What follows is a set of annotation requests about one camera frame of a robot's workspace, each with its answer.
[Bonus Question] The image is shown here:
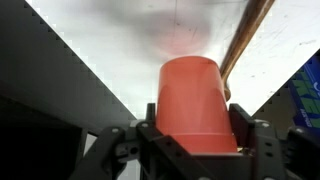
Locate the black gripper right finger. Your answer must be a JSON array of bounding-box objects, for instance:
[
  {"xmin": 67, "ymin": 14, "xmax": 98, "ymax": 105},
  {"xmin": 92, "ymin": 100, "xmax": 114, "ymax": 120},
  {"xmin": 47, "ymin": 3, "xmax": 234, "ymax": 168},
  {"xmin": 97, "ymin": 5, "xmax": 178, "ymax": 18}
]
[{"xmin": 229, "ymin": 103, "xmax": 284, "ymax": 180}]

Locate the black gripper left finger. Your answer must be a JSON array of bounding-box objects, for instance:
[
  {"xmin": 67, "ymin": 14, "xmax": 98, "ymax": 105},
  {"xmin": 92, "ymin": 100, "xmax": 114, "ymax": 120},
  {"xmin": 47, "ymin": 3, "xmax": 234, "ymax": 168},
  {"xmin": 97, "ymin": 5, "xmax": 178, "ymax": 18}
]
[{"xmin": 68, "ymin": 102, "xmax": 201, "ymax": 180}]

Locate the red translucent plastic cup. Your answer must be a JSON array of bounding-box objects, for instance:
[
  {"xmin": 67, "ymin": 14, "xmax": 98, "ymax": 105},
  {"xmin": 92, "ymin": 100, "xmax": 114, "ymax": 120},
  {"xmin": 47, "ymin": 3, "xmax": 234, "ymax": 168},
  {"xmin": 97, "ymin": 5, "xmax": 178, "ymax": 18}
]
[{"xmin": 155, "ymin": 55, "xmax": 238, "ymax": 154}]

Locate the blue hockey game box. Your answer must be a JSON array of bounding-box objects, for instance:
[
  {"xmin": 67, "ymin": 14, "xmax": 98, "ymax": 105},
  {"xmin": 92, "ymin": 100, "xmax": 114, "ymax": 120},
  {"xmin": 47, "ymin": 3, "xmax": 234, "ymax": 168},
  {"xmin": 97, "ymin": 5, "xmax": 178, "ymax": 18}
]
[{"xmin": 288, "ymin": 54, "xmax": 320, "ymax": 130}]

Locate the wooden spoon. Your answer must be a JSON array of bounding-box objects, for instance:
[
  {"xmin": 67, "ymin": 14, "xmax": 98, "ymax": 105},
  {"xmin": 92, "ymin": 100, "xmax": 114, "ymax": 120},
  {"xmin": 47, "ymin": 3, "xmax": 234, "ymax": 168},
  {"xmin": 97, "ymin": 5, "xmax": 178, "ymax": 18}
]
[{"xmin": 219, "ymin": 0, "xmax": 276, "ymax": 102}]

